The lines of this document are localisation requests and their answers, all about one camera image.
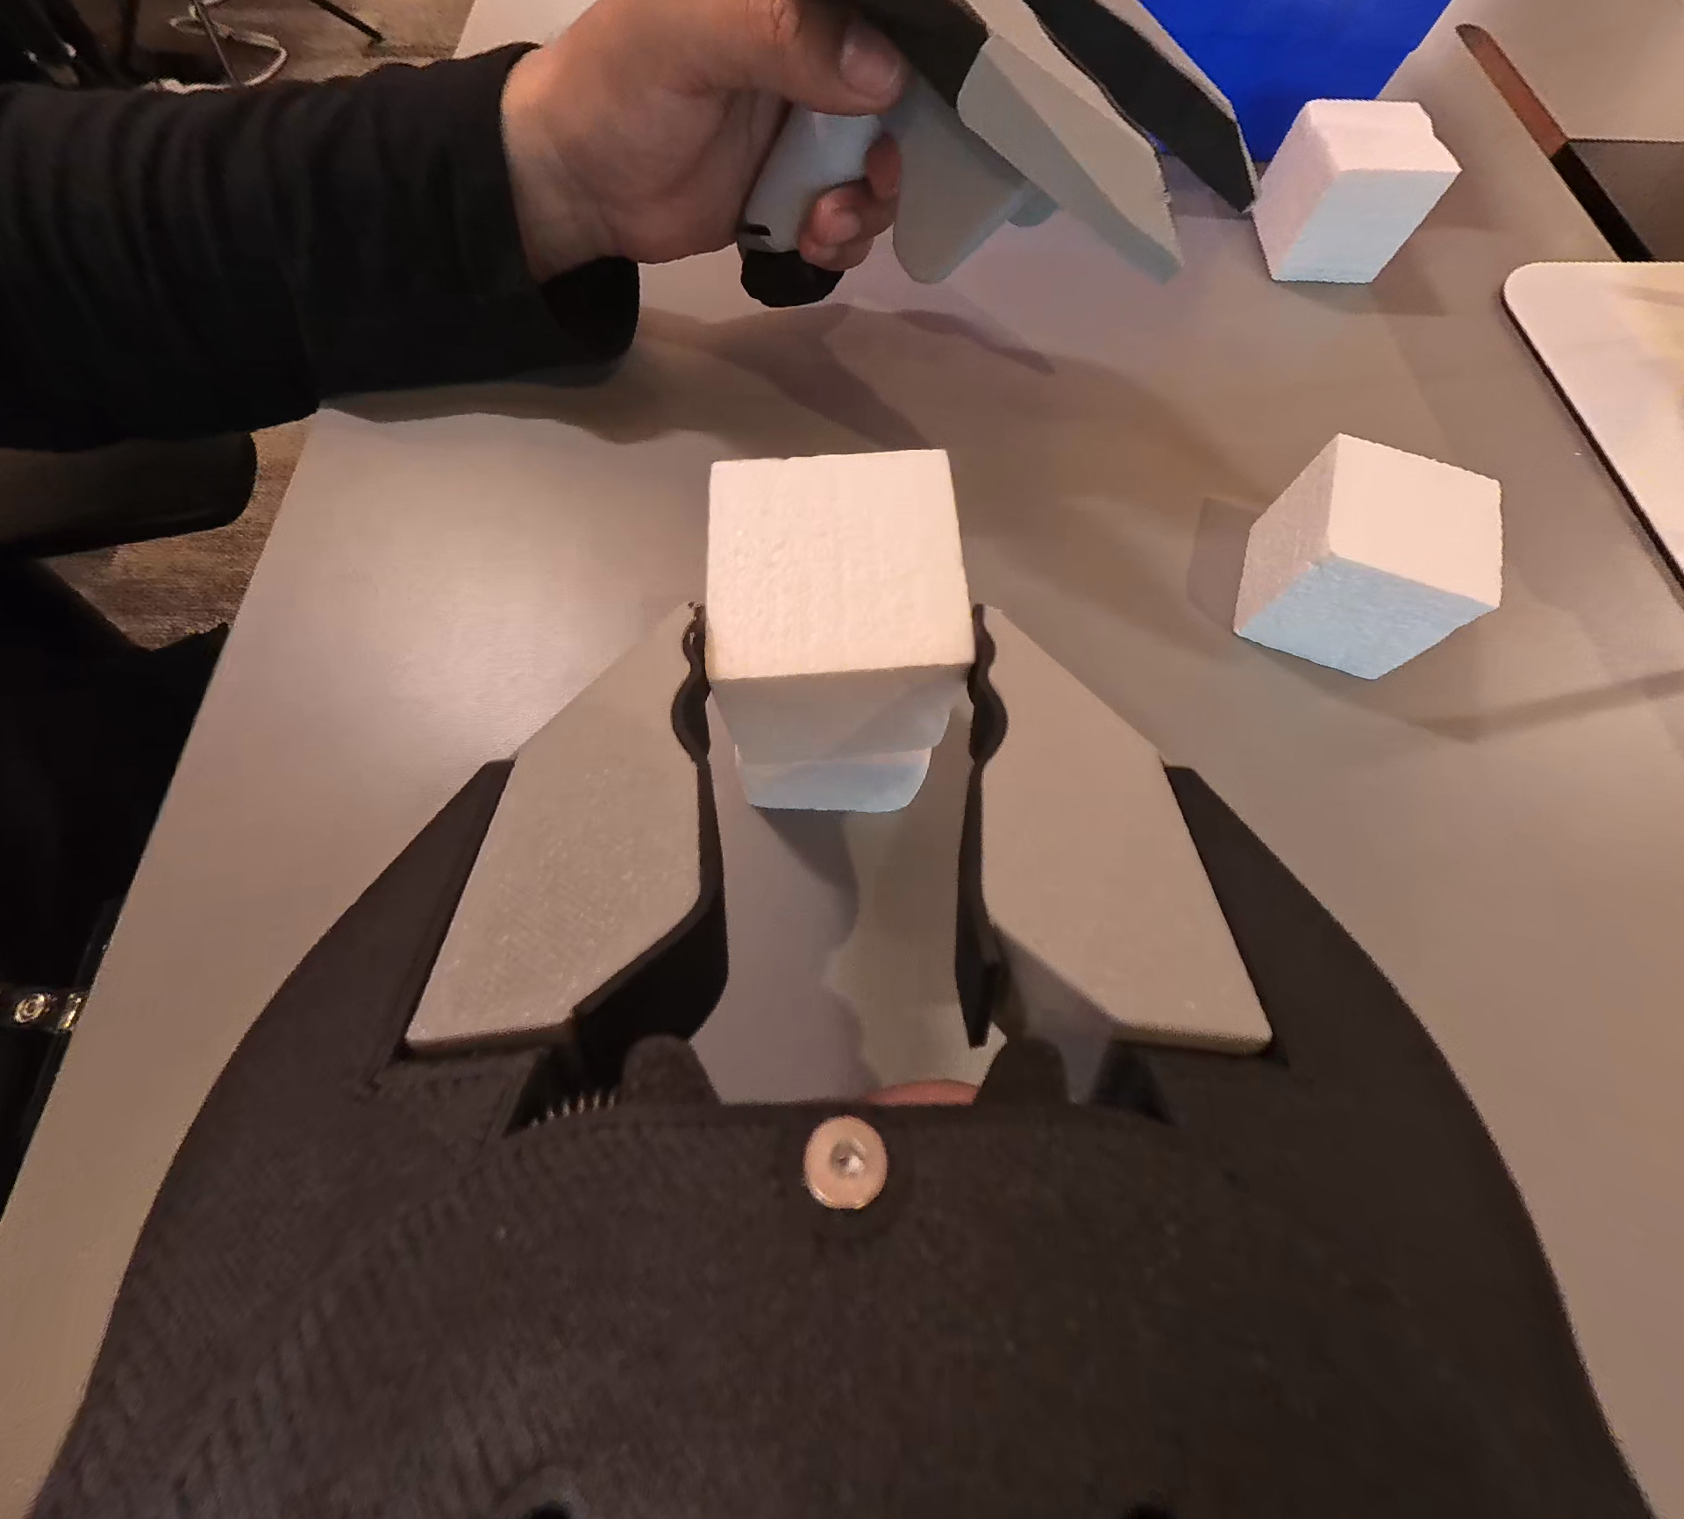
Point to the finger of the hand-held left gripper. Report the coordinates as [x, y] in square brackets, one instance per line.
[1132, 79]
[1053, 125]

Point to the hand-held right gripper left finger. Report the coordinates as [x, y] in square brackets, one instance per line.
[579, 888]

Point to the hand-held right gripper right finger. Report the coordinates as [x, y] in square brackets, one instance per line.
[1106, 888]

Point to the white hard foam cube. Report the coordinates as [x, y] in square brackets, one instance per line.
[1355, 190]
[1369, 558]
[835, 783]
[842, 572]

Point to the person's left forearm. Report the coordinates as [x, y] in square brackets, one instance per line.
[264, 256]

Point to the person's left hand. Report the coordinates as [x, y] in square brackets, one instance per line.
[632, 125]

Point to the black chair armrest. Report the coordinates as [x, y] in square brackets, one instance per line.
[118, 493]

